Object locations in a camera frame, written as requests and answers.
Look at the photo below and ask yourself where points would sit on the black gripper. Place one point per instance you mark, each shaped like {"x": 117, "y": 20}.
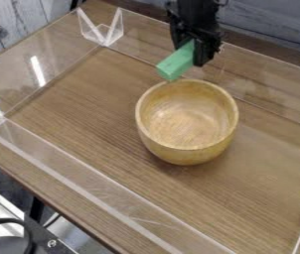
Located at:
{"x": 194, "y": 20}

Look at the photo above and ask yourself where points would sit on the green rectangular block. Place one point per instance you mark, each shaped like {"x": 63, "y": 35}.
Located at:
{"x": 173, "y": 66}

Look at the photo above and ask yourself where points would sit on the brown wooden bowl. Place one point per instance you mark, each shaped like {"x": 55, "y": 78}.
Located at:
{"x": 186, "y": 120}

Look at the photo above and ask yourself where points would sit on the black table leg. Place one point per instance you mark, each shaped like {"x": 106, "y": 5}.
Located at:
{"x": 36, "y": 210}

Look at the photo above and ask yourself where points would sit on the clear acrylic corner bracket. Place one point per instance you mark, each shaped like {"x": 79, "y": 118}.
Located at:
{"x": 100, "y": 34}

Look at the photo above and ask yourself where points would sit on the clear acrylic tray enclosure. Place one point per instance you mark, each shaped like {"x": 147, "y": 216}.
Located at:
{"x": 71, "y": 148}

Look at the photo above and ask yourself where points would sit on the black metal base plate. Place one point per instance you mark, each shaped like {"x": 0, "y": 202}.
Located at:
{"x": 35, "y": 242}

